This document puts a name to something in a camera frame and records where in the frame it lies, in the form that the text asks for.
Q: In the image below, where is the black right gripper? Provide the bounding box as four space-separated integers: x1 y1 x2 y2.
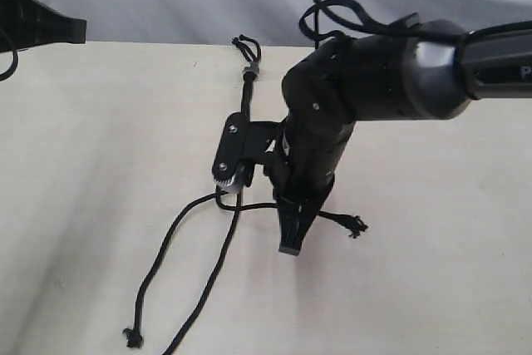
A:
268 117 355 256

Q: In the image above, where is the black three-strand cord bundle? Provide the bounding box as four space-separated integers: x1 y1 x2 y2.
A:
121 32 252 349
160 38 263 355
215 36 369 239

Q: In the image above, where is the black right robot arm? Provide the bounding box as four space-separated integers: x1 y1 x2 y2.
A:
268 20 531 255

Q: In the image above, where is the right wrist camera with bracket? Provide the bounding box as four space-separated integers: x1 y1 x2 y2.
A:
211 112 283 194

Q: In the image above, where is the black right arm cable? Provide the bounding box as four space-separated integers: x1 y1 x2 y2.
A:
298 0 466 52

